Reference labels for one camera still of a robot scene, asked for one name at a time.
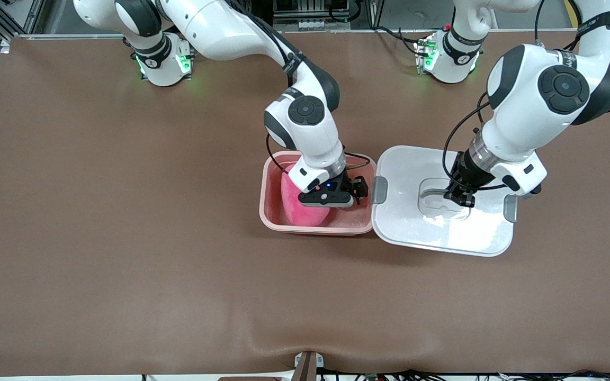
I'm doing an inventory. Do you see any pink plush toy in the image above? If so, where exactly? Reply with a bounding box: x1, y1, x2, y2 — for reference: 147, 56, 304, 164
281, 164, 337, 227

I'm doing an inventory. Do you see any white box lid grey handle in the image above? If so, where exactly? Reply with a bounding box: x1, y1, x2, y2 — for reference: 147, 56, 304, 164
371, 145, 518, 258

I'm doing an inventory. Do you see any pink plastic storage box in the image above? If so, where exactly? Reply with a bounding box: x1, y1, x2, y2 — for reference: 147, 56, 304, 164
259, 150, 379, 236

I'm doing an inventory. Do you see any black equipment box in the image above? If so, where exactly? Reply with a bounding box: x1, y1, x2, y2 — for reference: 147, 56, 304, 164
272, 0, 351, 21

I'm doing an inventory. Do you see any silver base connector panel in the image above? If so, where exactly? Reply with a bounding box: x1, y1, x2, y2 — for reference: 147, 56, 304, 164
414, 35, 439, 75
176, 35, 196, 77

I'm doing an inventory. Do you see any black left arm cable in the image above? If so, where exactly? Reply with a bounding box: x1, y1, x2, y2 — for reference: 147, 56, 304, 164
442, 0, 610, 192

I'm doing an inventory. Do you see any black arm base cable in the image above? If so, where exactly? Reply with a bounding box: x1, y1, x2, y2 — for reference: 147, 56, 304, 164
374, 25, 433, 56

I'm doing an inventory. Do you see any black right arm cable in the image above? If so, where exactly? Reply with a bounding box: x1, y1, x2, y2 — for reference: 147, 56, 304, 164
226, 0, 373, 173

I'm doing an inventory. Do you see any aluminium frame post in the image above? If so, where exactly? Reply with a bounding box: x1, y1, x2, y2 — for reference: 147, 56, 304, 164
19, 0, 47, 37
366, 0, 386, 30

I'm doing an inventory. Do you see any aluminium camera mount post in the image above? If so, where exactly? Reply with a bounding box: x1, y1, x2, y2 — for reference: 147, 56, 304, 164
292, 351, 325, 381

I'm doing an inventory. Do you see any silver table edge rail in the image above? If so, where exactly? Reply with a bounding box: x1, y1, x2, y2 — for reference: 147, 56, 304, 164
0, 26, 581, 42

